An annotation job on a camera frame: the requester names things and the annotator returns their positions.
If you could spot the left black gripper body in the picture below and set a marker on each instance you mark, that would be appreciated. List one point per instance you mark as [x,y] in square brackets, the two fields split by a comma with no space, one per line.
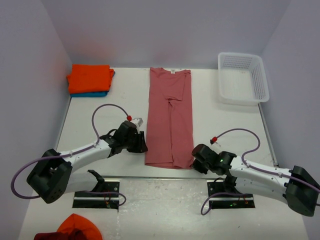
[134,144]

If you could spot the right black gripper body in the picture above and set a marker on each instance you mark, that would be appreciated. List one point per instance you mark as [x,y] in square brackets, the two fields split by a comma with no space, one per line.
[202,168]

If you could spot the pink t shirt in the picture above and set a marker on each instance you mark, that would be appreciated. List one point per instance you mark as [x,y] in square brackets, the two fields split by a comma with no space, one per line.
[169,131]

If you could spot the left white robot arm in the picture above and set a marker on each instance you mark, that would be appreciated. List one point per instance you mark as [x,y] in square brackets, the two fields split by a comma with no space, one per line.
[56,174]

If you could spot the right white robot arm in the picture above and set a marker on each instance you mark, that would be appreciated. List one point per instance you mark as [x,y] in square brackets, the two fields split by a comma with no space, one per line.
[294,187]

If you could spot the folded blue t shirt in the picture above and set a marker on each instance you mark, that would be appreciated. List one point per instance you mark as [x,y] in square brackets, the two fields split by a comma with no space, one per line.
[90,94]

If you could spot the folded orange t shirt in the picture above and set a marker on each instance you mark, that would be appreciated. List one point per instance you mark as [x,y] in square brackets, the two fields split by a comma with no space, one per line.
[77,69]

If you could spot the white plastic basket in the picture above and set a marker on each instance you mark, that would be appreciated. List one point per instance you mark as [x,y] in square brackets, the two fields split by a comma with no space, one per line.
[242,79]

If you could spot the orange cloth at front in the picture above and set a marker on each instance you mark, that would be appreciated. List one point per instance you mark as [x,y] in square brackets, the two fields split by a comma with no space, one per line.
[75,224]

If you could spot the dark red cloth at front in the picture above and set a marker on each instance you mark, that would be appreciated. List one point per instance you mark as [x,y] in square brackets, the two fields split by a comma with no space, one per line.
[60,236]

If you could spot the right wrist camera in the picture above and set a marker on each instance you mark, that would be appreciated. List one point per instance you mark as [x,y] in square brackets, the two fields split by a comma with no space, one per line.
[215,146]

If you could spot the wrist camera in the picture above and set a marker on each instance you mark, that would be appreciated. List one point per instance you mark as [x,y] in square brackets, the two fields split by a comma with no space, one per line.
[138,121]
[215,146]

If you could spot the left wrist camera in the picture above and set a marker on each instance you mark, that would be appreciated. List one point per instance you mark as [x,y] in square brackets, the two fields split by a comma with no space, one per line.
[138,121]

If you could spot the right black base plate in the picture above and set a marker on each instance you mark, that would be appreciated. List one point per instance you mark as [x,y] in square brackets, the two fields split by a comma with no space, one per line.
[227,201]

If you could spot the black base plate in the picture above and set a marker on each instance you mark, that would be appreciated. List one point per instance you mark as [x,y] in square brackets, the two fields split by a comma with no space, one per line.
[227,201]
[82,200]

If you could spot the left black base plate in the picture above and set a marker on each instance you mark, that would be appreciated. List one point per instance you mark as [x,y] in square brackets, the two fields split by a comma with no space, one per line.
[82,200]

